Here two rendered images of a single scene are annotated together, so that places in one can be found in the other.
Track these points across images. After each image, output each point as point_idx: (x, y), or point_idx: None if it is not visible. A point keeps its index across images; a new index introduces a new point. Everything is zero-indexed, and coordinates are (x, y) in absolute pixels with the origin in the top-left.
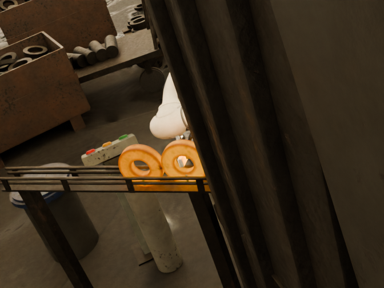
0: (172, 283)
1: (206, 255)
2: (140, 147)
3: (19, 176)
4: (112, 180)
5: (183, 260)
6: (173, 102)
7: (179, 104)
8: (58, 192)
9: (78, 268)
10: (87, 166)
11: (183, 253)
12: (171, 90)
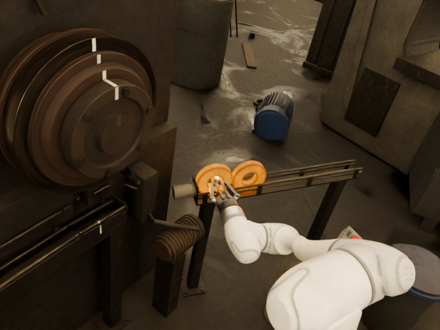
0: (258, 296)
1: (249, 329)
2: (246, 163)
3: (353, 175)
4: (276, 188)
5: (266, 320)
6: (277, 228)
7: (273, 233)
8: None
9: (309, 239)
10: (298, 178)
11: (271, 328)
12: (292, 236)
